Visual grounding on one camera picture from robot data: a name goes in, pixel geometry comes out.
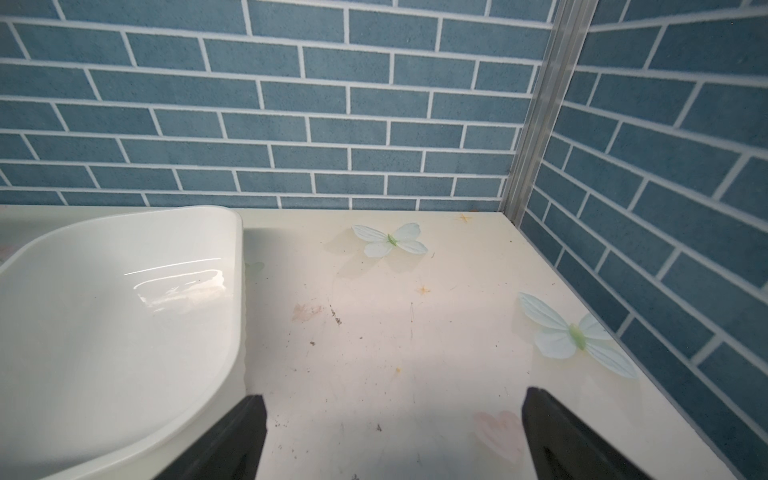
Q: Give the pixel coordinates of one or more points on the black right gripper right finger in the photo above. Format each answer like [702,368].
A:
[562,446]

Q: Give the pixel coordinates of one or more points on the white plastic storage box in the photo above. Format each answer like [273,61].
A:
[122,337]

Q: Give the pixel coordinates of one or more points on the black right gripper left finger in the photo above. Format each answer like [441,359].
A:
[230,450]

